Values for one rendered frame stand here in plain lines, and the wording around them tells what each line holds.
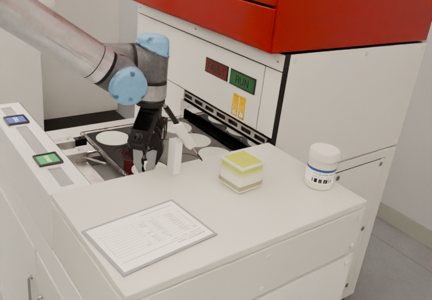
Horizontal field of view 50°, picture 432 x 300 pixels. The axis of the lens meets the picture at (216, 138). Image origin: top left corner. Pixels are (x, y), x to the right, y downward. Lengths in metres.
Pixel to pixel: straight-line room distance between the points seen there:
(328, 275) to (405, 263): 1.57
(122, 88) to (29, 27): 0.19
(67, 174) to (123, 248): 0.31
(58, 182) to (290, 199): 0.52
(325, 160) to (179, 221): 0.37
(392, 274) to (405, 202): 0.50
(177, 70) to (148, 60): 0.62
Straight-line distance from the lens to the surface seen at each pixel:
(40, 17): 0.88
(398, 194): 2.95
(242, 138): 1.42
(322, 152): 1.11
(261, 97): 1.34
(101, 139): 1.43
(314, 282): 1.17
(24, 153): 1.23
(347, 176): 1.74
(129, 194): 1.03
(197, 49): 1.58
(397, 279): 2.61
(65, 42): 0.89
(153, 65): 1.08
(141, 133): 1.09
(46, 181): 1.10
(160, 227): 0.93
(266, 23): 1.24
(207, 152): 1.38
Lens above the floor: 1.51
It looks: 24 degrees down
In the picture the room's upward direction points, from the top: 7 degrees clockwise
